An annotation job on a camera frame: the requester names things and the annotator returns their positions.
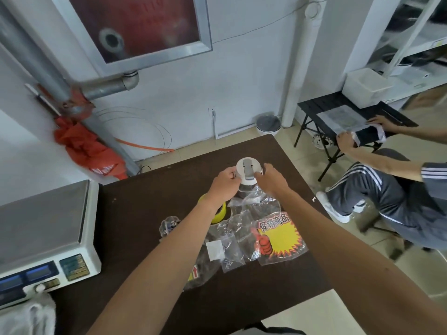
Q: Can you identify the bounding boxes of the person's left hand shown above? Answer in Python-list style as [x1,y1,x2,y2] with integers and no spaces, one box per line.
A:
[208,166,242,210]

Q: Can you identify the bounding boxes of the person's right hand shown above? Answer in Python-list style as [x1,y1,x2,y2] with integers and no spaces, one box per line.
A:
[254,163,291,199]

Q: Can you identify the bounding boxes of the clear jar with white lid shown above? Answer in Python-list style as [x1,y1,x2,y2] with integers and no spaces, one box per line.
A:
[233,157,263,201]

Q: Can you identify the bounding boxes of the yellow tape roll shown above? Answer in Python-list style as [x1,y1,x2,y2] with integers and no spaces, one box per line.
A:
[198,193,228,224]

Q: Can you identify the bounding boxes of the clear plastic bag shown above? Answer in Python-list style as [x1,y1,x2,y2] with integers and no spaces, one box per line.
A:
[227,186,282,241]

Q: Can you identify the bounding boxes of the clear bag yellow starburst sign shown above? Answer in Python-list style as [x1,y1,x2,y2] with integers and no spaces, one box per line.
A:
[250,212,309,266]

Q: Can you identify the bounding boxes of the small clear round container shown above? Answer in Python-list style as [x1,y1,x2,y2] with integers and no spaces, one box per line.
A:
[159,216,181,238]

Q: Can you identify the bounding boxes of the clear bag with white label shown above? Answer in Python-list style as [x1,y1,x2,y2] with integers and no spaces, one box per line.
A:
[181,223,231,292]

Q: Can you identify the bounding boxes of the white ribbed cloth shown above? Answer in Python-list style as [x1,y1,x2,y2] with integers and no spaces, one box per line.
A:
[0,293,56,335]

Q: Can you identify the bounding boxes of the person's left forearm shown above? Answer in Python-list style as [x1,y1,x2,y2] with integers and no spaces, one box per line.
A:
[87,200,228,335]

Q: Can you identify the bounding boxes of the person's right forearm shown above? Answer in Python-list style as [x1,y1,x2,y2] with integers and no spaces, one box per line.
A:
[279,191,447,335]

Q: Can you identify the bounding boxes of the white round bin dark lid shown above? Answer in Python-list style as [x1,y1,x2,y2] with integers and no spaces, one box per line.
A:
[255,114,282,136]

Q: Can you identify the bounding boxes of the white round patterned object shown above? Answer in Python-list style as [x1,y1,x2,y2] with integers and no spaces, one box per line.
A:
[312,133,332,150]

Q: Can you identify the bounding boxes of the grey paper sheet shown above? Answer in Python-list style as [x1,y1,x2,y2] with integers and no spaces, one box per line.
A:
[316,104,371,135]

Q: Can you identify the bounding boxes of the black folding stool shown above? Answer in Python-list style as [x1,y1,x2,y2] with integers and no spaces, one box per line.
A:
[293,90,420,182]

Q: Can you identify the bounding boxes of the black white packet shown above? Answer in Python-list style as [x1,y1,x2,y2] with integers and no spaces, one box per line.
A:
[352,123,386,147]

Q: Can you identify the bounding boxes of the white plastic pipe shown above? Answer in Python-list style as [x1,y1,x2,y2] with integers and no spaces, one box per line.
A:
[281,0,329,128]

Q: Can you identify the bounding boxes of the white plastic box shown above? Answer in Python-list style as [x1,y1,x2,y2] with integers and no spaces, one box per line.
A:
[341,67,394,109]

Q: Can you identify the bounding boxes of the dark stool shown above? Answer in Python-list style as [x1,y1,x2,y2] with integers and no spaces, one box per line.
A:
[359,212,433,262]

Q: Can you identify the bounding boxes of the metal framed red cabinet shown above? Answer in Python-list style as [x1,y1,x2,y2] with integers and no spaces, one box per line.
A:
[50,0,214,78]

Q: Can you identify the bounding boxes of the white electronic scale steel pan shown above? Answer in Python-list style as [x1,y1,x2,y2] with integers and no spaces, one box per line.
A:
[0,179,102,309]

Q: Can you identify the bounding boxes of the white metal shelf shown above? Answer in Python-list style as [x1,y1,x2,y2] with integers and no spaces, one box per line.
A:
[366,0,447,105]

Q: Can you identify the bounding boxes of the grey metal pipe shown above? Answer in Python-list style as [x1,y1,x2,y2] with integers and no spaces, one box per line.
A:
[0,3,140,177]

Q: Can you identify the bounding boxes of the grey wall plug with conduit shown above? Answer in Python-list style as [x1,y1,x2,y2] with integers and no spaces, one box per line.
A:
[209,107,219,140]

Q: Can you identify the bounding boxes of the thin wire loop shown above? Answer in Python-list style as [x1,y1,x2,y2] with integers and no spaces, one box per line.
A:
[94,107,174,150]

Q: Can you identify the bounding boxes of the orange cable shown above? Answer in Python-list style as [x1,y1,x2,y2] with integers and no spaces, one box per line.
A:
[115,137,175,153]

